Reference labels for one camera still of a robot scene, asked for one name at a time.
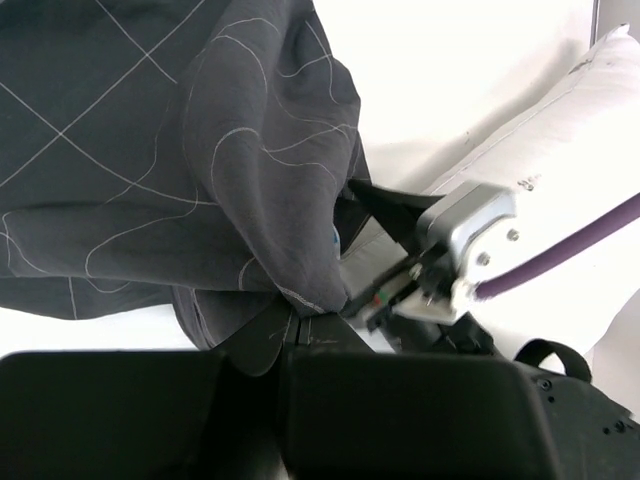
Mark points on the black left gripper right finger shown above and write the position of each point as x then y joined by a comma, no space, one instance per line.
351,413

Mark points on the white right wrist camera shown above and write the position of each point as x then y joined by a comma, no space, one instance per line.
446,250

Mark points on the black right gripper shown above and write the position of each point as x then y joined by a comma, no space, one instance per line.
595,437

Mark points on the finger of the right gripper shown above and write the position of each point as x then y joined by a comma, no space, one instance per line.
397,212

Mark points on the dark grey checked pillowcase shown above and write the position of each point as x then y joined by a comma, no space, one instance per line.
191,153

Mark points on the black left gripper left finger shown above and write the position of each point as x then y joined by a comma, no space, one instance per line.
146,414

